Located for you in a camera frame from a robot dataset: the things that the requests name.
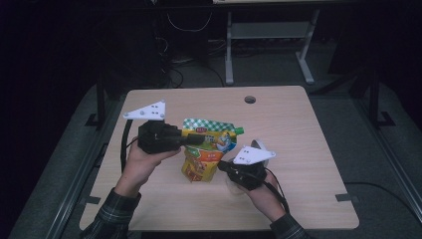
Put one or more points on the person's left hand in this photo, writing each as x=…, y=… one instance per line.
x=139, y=169

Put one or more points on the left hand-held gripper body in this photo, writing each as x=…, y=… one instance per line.
x=156, y=136

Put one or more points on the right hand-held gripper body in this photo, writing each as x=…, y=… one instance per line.
x=249, y=174

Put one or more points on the person's right hand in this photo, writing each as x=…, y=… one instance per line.
x=267, y=199

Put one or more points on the yellow spouted refill pouch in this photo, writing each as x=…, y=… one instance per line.
x=205, y=159

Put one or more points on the grey tape strip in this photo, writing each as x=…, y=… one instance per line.
x=93, y=200
x=346, y=197

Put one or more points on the black metal stand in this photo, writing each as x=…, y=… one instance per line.
x=100, y=103
x=374, y=99

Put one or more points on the white metal desk frame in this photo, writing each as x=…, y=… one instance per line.
x=265, y=30

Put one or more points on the aluminium floor rail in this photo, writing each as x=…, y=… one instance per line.
x=71, y=199
x=391, y=159

